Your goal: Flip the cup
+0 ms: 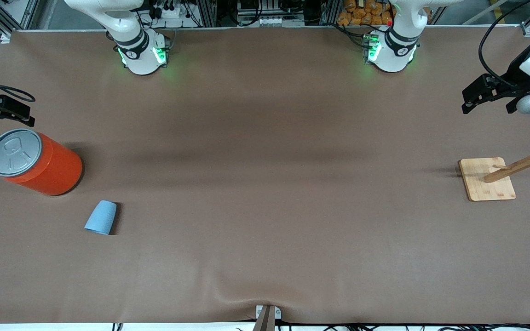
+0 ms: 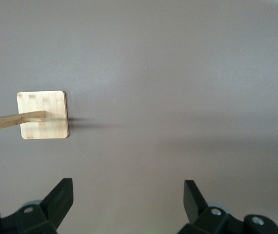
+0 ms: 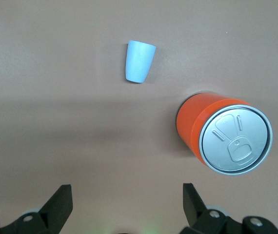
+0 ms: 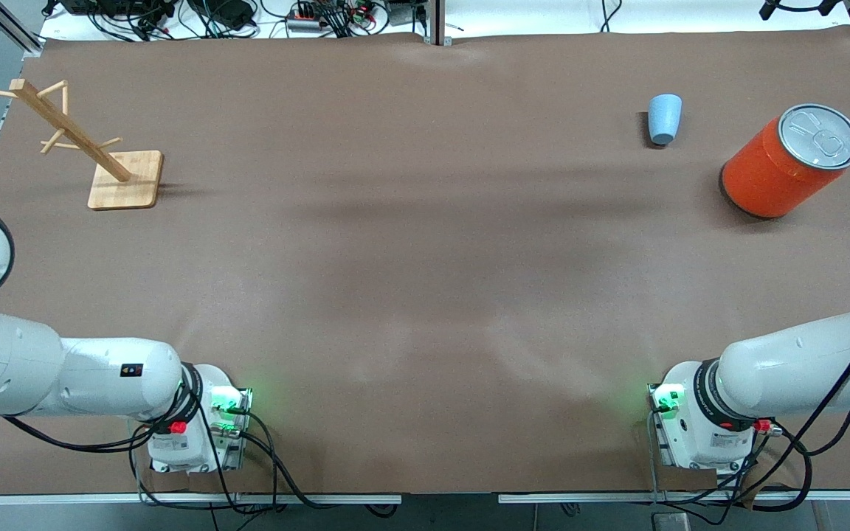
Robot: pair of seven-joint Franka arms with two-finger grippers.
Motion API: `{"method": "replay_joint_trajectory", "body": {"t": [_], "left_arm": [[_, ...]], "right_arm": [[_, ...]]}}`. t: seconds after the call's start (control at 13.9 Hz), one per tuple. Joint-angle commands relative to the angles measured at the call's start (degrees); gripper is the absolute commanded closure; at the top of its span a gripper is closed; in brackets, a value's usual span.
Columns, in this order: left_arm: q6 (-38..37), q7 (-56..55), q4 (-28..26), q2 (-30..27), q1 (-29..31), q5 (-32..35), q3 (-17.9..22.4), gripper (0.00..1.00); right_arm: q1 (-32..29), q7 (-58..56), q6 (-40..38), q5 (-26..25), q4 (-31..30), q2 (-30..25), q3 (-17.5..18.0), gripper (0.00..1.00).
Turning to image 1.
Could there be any white power strip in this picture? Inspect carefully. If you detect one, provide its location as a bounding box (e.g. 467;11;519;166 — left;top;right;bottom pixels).
152;4;187;19

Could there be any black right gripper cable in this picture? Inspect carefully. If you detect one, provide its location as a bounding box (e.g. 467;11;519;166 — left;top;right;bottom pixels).
0;69;35;103

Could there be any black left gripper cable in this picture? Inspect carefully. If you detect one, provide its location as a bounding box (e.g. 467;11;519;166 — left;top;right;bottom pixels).
478;0;530;88

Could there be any white connector strip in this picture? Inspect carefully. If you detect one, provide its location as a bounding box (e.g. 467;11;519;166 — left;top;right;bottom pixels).
255;16;293;26

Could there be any orange packaged snacks pile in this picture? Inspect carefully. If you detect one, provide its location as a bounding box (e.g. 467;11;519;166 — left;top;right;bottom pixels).
337;0;394;27

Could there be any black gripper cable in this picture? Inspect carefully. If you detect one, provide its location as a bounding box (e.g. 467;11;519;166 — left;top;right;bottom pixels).
478;0;530;88
0;69;35;103

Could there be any wooden cup rack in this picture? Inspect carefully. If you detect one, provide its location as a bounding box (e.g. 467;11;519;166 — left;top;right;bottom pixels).
458;126;530;202

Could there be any blue plastic cup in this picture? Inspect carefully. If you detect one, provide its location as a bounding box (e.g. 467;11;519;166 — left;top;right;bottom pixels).
84;200;117;235

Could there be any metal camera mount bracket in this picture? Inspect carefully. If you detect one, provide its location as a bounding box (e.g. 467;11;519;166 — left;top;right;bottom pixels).
256;305;282;331

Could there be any brown table mat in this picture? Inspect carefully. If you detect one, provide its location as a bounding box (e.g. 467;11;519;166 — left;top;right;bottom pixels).
0;25;530;325

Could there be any aluminium frame post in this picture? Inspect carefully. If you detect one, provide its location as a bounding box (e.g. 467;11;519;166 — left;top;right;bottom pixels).
201;0;217;27
320;0;339;26

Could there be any orange can with grey lid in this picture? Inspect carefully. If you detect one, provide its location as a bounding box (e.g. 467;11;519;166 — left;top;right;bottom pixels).
0;128;83;197

